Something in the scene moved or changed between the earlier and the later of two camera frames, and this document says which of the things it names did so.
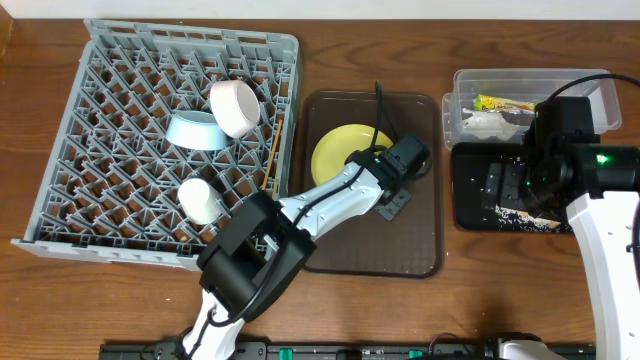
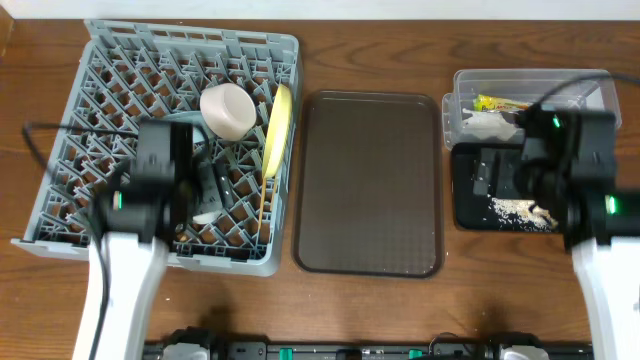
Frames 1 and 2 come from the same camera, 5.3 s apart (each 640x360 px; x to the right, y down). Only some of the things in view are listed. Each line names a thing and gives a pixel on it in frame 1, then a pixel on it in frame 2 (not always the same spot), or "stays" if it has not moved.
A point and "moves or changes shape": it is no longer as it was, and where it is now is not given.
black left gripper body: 392,202 → 220,182
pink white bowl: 235,107 moves or changes shape
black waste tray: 467,165 stays
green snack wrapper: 487,103 stays
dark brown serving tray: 411,244 stays
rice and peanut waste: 515,221 stays
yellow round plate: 333,152 → 278,131
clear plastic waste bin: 497,105 stays
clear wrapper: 484,124 stays
